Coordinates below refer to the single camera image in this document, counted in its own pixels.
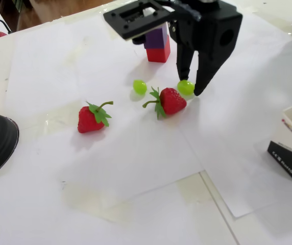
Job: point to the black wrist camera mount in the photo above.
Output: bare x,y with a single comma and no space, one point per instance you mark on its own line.
125,24

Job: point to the white and black cardboard box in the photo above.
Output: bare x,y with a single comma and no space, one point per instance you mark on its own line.
286,158

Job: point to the green plastic grape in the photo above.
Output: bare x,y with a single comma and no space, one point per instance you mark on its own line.
139,86
185,87

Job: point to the beige tape strip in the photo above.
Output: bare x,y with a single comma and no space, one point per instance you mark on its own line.
92,206

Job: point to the red cube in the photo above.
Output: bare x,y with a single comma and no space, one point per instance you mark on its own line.
157,54

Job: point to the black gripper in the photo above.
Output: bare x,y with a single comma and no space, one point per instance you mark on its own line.
213,38

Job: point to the white paper sheet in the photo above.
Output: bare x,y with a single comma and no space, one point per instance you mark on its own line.
250,89
135,153

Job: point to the red plastic strawberry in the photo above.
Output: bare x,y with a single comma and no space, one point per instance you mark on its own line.
88,122
172,102

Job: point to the purple cube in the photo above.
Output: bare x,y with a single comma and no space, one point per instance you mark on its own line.
157,38

